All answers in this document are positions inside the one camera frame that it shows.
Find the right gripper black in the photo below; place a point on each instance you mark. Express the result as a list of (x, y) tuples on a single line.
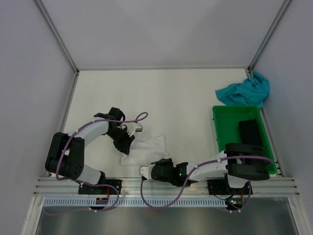
[(160, 162)]

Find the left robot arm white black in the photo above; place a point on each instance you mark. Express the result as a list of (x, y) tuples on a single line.
[(66, 156)]

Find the right aluminium frame post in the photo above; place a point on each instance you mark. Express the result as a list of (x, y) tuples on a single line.
[(269, 34)]

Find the white t shirt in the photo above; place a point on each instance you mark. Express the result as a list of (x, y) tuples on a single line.
[(145, 151)]

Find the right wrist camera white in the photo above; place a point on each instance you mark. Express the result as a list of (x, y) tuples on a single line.
[(146, 171)]

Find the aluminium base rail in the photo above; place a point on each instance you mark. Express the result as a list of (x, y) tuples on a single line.
[(274, 187)]

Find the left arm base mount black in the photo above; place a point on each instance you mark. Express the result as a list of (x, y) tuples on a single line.
[(107, 187)]

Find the teal t shirt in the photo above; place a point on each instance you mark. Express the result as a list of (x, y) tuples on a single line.
[(251, 92)]

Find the aluminium frame post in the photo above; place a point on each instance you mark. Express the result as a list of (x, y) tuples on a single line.
[(269, 34), (56, 35)]

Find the green plastic bin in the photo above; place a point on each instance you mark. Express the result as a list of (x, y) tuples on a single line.
[(226, 120)]

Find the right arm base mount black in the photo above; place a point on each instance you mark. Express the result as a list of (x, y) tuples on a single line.
[(222, 188)]

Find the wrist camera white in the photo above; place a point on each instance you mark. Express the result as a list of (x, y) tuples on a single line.
[(146, 171), (133, 128)]

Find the black rolled t shirt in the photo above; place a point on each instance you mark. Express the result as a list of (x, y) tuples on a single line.
[(250, 133)]

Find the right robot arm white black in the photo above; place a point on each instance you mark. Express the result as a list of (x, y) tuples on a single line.
[(238, 163)]

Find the left aluminium frame post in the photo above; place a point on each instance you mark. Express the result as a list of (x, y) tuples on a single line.
[(56, 35)]

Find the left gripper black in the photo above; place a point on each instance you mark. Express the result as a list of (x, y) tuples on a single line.
[(124, 146)]

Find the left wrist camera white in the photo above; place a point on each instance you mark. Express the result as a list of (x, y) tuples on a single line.
[(133, 128)]

